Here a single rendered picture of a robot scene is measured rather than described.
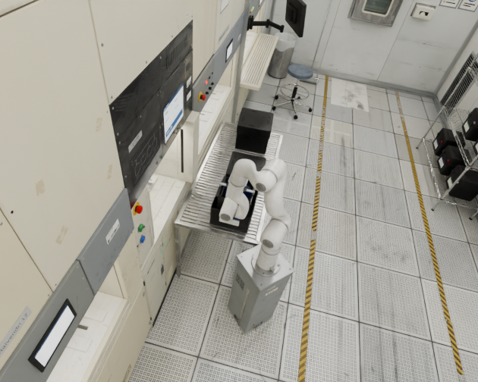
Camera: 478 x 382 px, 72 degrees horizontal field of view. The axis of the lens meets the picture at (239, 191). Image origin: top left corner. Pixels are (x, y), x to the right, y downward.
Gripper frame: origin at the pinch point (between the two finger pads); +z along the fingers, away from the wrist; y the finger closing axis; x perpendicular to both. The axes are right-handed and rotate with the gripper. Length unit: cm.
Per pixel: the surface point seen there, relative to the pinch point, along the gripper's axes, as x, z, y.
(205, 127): -22, 77, -46
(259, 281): -33, -47, 29
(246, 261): -33, -36, 18
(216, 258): -109, 8, -10
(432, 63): -53, 422, 225
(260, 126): -8, 77, 2
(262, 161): -23, 53, 10
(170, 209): -22.2, -19.2, -39.9
